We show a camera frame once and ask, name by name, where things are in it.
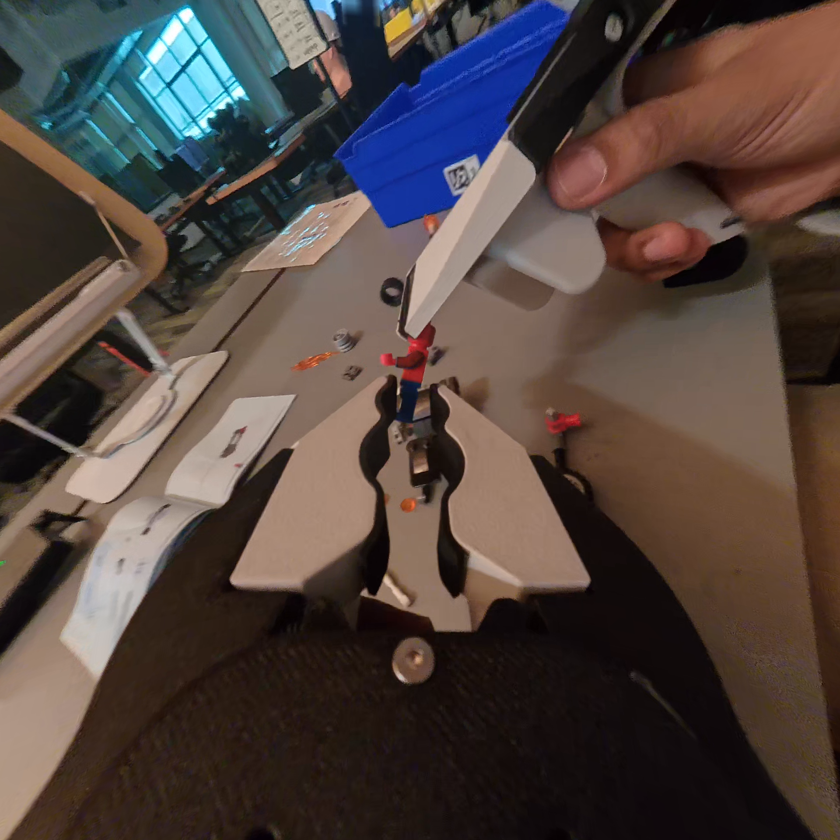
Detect black red lego motorcycle body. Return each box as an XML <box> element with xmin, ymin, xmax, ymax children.
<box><xmin>392</xmin><ymin>377</ymin><xmax>462</xmax><ymax>506</ymax></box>

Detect black lego wheel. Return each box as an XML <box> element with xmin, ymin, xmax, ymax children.
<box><xmin>554</xmin><ymin>448</ymin><xmax>593</xmax><ymax>500</ymax></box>

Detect white tablet stand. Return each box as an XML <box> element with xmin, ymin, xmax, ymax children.
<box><xmin>0</xmin><ymin>108</ymin><xmax>231</xmax><ymax>505</ymax></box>

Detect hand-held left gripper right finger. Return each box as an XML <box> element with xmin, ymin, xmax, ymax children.
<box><xmin>430</xmin><ymin>382</ymin><xmax>592</xmax><ymax>632</ymax></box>

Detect large printed paper sheet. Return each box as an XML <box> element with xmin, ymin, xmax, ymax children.
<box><xmin>241</xmin><ymin>192</ymin><xmax>373</xmax><ymax>274</ymax></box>

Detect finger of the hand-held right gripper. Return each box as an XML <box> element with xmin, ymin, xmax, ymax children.
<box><xmin>395</xmin><ymin>133</ymin><xmax>538</xmax><ymax>339</ymax></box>

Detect blue plastic bin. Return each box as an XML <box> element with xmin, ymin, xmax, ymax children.
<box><xmin>333</xmin><ymin>0</ymin><xmax>572</xmax><ymax>229</ymax></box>

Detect white printed board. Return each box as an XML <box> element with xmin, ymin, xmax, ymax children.
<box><xmin>256</xmin><ymin>0</ymin><xmax>329</xmax><ymax>70</ymax></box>

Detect red blue lego minifigure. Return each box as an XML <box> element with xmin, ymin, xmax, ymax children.
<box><xmin>379</xmin><ymin>323</ymin><xmax>437</xmax><ymax>427</ymax></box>

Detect yellow plastic bin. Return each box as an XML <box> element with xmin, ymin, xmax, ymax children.
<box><xmin>384</xmin><ymin>0</ymin><xmax>454</xmax><ymax>43</ymax></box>

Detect open instruction booklet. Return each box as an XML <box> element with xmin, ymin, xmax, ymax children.
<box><xmin>60</xmin><ymin>394</ymin><xmax>298</xmax><ymax>680</ymax></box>

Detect mannequin head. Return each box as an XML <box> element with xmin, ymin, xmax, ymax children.
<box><xmin>314</xmin><ymin>10</ymin><xmax>352</xmax><ymax>93</ymax></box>

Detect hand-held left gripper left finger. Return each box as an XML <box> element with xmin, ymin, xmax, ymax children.
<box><xmin>230</xmin><ymin>374</ymin><xmax>400</xmax><ymax>630</ymax></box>

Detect person's right hand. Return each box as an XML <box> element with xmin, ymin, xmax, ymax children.
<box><xmin>546</xmin><ymin>12</ymin><xmax>840</xmax><ymax>283</ymax></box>

